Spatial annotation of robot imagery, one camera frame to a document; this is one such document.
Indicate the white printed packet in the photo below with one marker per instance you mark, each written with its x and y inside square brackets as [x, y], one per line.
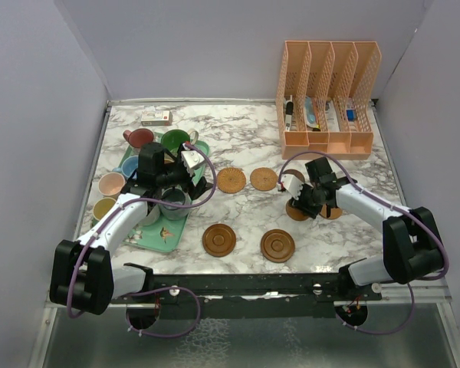
[331, 115]

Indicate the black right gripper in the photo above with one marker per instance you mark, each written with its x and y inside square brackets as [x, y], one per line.
[299, 202]

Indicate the blue mug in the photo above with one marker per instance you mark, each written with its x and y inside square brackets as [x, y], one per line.
[127, 167]

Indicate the dark walnut coaster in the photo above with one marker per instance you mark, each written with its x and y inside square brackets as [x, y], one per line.
[296, 173]

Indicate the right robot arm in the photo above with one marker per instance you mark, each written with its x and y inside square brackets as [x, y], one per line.
[412, 246]

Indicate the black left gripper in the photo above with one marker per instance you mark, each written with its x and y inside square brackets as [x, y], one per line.
[194, 190]

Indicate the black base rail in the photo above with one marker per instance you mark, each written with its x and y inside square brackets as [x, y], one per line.
[246, 296]

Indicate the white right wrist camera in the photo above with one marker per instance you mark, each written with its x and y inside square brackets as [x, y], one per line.
[291, 184]

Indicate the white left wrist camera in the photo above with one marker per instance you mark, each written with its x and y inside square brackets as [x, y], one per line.
[192, 160]

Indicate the black grey marker pen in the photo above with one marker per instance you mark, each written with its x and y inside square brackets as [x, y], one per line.
[288, 114]

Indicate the small white red box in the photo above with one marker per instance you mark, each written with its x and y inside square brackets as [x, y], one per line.
[156, 118]

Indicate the red floral mug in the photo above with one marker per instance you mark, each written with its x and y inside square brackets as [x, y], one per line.
[139, 137]

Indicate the brown ringed wooden coaster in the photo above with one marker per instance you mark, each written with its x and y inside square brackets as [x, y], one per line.
[219, 240]

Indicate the woven rattan coaster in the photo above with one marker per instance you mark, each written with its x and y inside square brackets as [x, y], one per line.
[231, 180]
[264, 179]

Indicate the peach plastic file organizer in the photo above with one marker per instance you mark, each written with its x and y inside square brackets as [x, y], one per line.
[342, 71]

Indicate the pink mug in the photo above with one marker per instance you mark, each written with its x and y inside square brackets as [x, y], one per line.
[110, 184]

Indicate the light brown wooden coaster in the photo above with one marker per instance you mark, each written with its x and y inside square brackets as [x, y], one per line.
[331, 213]

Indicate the yellow mug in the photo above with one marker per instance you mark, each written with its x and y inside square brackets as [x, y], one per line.
[101, 208]

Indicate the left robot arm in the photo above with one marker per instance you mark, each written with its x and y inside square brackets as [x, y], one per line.
[83, 277]

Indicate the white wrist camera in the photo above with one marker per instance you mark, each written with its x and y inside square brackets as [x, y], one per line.
[291, 184]
[192, 160]

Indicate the grey mug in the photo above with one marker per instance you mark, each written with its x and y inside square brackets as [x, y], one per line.
[175, 200]

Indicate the green floral mug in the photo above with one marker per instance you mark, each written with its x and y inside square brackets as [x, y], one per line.
[173, 139]

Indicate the white blue packet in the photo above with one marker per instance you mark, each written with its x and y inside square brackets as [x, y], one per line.
[310, 118]

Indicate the green serving tray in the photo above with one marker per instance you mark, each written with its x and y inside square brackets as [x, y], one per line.
[159, 233]

